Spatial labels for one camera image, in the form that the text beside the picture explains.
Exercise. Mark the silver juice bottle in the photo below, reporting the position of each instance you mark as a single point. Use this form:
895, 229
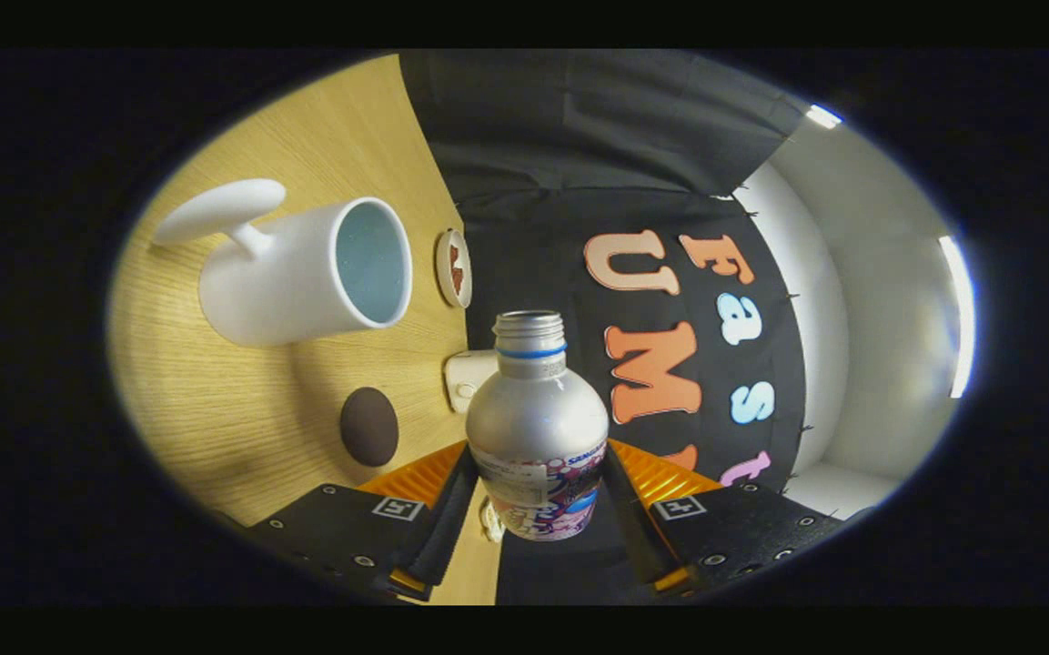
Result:
538, 418

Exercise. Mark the dark brown round coaster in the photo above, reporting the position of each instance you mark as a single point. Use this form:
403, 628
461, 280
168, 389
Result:
369, 426

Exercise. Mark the narrow ceiling light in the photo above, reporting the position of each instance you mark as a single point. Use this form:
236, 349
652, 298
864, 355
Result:
822, 116

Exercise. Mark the white toaster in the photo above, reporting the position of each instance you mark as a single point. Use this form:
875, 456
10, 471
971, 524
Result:
465, 377

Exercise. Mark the wooden table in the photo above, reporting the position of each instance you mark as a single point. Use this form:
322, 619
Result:
215, 409

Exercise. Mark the large ceiling light panel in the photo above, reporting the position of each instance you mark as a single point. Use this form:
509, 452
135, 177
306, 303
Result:
959, 318

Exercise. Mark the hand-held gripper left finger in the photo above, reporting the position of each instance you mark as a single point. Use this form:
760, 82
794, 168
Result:
447, 523

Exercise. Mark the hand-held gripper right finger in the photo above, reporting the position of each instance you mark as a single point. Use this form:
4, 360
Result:
629, 523

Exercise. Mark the white cup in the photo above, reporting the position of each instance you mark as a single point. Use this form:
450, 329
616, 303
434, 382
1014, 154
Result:
278, 282

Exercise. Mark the white plate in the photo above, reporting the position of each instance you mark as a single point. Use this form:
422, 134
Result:
445, 268

